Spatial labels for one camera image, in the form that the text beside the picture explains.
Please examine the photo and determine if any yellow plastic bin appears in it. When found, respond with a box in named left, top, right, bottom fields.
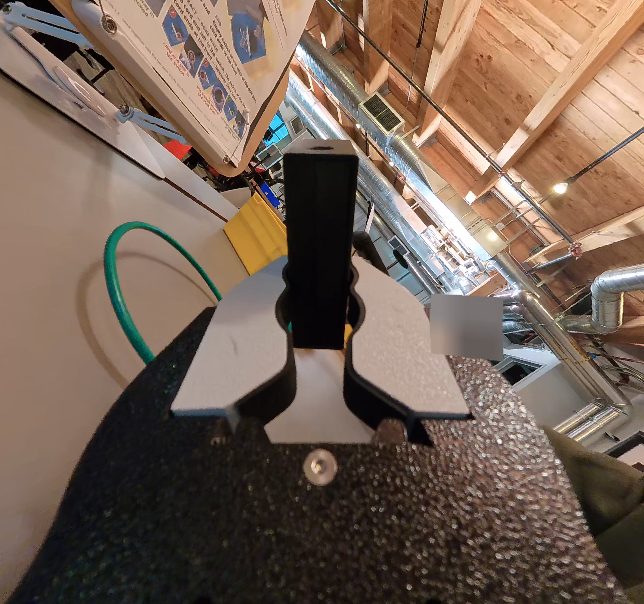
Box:
left=223, top=191, right=287, bottom=276

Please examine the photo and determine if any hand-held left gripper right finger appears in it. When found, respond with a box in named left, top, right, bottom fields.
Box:
left=343, top=256, right=473, bottom=447

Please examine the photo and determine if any green ethernet cable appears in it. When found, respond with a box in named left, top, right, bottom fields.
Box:
left=104, top=221, right=222, bottom=365

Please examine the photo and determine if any white vent grille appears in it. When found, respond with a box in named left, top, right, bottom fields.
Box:
left=358, top=92, right=406, bottom=137

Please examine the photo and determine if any instruction poster board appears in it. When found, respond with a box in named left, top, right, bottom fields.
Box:
left=15, top=0, right=333, bottom=177

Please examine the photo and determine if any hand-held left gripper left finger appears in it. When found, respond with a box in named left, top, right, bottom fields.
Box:
left=170, top=257, right=299, bottom=434

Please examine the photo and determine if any person's right forearm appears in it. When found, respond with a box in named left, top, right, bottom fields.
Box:
left=543, top=425, right=644, bottom=590

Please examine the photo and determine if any silver elbow duct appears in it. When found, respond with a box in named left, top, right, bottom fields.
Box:
left=556, top=264, right=644, bottom=335

